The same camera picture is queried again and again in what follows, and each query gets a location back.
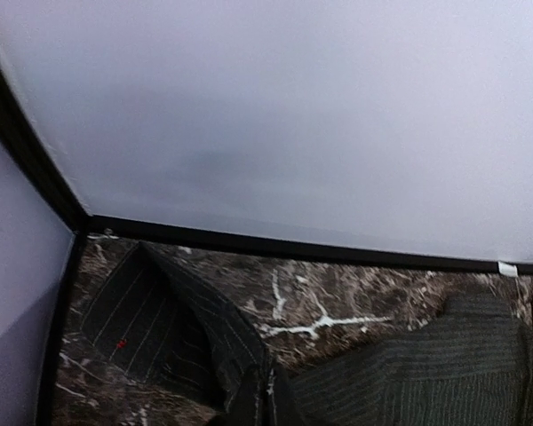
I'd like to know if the black pinstriped long sleeve shirt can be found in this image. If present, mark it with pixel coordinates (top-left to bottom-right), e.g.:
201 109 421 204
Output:
81 244 533 425

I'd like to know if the white tape piece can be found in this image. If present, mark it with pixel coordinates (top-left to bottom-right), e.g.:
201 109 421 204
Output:
497 262 519 278

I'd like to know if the left black frame post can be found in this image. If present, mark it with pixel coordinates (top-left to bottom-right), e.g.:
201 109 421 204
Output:
0 69 90 233

